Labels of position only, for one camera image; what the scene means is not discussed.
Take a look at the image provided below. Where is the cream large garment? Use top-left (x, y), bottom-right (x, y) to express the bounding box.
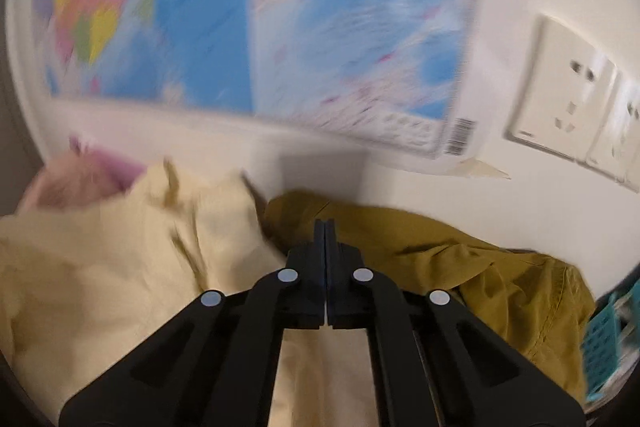
top-left (0, 158), bottom-right (379, 427)

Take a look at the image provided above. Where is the peach pink garment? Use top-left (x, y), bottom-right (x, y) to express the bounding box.
top-left (16, 150), bottom-right (124, 213)

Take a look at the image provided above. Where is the colourful wall map poster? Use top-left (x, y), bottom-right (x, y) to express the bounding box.
top-left (32, 0), bottom-right (476, 156)

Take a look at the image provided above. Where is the pink bed sheet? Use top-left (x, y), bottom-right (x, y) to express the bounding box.
top-left (68, 134), bottom-right (148, 191)

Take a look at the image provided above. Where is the white wall socket plate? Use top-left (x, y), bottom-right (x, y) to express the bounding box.
top-left (509, 17), bottom-right (617, 161)

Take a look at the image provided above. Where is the olive green jacket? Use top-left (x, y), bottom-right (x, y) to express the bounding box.
top-left (262, 191), bottom-right (596, 403)

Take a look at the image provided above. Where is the teal plastic basket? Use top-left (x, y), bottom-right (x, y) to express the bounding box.
top-left (582, 282), bottom-right (639, 409)

